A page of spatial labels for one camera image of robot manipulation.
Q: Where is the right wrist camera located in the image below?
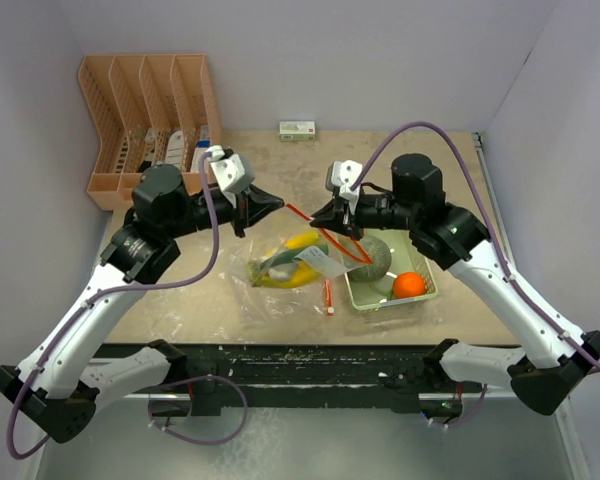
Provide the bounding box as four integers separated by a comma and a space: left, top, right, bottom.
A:
325, 160, 363, 213

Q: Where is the green cucumber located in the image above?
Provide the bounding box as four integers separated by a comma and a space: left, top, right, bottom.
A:
247, 246, 317, 278

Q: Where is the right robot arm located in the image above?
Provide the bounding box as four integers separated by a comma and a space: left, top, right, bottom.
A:
311, 154, 600, 416

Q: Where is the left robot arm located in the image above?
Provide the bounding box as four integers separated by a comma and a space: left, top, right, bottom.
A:
0, 164, 285, 459

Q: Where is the black table edge rail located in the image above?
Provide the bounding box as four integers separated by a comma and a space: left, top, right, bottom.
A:
92, 339, 536, 417

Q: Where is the white blue box organizer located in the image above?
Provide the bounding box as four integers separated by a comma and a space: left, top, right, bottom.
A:
189, 125, 211, 173

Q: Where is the purple cable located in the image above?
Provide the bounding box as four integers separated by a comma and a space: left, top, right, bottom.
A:
352, 120, 600, 431
5, 152, 249, 461

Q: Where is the small green white box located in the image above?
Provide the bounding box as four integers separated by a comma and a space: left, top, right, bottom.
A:
278, 120, 316, 142

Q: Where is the orange fruit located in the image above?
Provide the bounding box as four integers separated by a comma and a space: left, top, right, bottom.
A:
392, 272, 427, 299

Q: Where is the white remote in organizer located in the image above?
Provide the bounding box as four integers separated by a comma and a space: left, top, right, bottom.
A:
164, 130, 186, 170

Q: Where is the clear zip bag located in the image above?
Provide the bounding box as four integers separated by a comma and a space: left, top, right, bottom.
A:
234, 278, 334, 327
229, 203, 372, 311

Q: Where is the peach desk organizer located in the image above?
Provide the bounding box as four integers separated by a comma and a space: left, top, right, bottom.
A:
78, 54, 223, 211

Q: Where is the pale green plastic basket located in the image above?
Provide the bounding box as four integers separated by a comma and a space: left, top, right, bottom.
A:
344, 229, 438, 311

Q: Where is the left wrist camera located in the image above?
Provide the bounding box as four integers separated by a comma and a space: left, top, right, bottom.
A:
205, 145, 255, 195

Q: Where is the netted green melon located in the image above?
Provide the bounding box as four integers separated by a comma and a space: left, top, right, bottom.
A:
348, 235, 392, 283

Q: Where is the yellow banana bunch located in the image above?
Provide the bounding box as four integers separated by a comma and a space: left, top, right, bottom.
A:
247, 230, 329, 289

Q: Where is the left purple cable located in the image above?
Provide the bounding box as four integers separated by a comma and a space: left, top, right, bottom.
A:
5, 152, 249, 461

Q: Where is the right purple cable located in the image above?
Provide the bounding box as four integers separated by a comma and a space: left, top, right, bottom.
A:
352, 120, 600, 431

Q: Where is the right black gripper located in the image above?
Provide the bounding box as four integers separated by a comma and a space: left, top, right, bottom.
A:
312, 189, 419, 240

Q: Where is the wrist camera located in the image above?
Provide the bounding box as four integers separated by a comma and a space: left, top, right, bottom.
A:
325, 160, 363, 213
205, 145, 255, 195

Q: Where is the white garlic bulb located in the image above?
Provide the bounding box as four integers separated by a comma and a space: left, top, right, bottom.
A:
269, 265, 293, 282

